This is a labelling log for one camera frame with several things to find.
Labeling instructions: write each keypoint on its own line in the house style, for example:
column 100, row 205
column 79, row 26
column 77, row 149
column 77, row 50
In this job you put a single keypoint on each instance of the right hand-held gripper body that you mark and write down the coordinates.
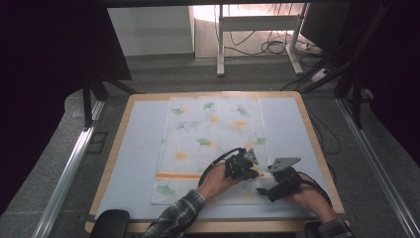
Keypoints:
column 285, row 180

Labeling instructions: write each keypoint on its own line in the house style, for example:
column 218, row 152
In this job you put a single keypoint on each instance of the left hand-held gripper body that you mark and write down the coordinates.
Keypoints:
column 241, row 164

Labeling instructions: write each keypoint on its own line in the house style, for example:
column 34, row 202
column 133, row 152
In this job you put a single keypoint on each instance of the white leaf print cloth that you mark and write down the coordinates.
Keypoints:
column 204, row 132

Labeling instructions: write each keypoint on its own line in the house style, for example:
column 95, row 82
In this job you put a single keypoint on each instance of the person's left hand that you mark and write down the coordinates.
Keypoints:
column 214, row 181

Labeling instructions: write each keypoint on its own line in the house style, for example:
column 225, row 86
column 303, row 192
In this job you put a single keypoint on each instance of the person's right hand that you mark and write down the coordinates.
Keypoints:
column 310, row 201

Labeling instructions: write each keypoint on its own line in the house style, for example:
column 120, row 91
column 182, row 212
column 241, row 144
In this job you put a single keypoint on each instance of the black chair armrest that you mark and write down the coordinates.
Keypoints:
column 110, row 223
column 311, row 230

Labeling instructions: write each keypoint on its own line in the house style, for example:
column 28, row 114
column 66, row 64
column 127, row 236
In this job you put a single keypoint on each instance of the black metal stand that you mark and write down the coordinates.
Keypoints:
column 356, row 99
column 88, row 99

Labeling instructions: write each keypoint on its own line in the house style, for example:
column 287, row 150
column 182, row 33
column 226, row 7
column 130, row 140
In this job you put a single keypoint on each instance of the white power strip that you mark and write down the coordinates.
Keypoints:
column 319, row 75

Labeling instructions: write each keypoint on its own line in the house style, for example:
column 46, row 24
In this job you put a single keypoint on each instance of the dark floor vent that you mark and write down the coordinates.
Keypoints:
column 97, row 142

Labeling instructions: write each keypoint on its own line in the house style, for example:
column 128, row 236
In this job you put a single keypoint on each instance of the white cabinet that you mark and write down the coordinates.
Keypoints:
column 150, row 31

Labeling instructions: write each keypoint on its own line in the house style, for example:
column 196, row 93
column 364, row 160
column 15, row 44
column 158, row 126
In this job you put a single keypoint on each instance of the aluminium rail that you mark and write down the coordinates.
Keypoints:
column 376, row 165
column 66, row 175

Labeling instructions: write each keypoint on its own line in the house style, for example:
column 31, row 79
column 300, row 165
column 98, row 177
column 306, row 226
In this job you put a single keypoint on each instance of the white metal desk frame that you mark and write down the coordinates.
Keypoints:
column 261, row 23

